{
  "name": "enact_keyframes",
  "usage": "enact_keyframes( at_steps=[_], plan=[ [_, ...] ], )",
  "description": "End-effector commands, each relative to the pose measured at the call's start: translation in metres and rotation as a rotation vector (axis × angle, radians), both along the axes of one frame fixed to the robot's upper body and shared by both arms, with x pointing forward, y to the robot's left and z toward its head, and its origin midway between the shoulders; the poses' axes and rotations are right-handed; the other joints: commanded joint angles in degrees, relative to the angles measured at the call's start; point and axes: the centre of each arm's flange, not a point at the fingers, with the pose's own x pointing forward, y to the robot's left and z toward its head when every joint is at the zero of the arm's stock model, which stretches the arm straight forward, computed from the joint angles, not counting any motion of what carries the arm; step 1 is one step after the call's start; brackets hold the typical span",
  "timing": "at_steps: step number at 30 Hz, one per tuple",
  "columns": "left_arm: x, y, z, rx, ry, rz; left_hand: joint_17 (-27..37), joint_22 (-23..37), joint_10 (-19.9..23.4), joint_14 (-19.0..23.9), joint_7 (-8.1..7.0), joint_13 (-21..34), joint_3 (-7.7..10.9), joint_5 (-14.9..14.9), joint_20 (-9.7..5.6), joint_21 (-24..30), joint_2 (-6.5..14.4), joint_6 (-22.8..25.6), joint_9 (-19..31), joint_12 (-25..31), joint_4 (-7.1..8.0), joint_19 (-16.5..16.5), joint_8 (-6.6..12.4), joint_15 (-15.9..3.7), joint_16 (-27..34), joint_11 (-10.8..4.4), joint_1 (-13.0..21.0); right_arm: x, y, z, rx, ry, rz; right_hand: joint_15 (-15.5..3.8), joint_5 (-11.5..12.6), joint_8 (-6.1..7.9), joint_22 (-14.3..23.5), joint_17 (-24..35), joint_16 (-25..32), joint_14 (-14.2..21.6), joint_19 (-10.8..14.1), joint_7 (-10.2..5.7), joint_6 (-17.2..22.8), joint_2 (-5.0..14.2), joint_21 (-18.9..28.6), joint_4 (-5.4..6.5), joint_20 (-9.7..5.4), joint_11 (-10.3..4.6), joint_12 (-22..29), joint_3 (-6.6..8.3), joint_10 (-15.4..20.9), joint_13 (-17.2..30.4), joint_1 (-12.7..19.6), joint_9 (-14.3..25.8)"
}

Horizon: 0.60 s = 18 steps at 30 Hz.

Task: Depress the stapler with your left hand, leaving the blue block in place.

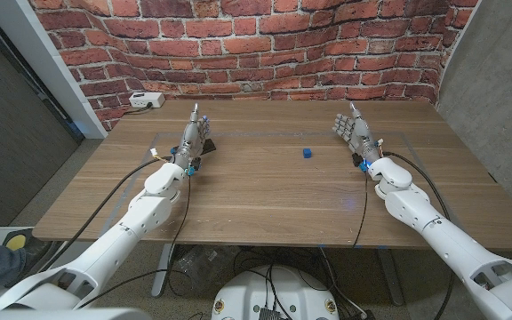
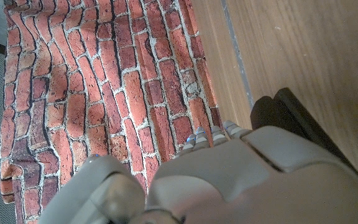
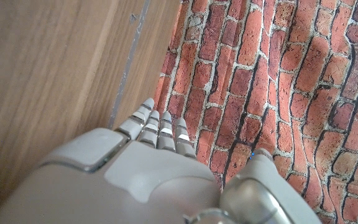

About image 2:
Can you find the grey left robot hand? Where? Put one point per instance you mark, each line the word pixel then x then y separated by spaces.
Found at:
pixel 259 186

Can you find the grey tape outline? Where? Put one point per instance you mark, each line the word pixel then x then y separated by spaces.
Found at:
pixel 236 53

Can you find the red brick print backdrop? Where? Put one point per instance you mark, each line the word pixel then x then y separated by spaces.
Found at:
pixel 104 77

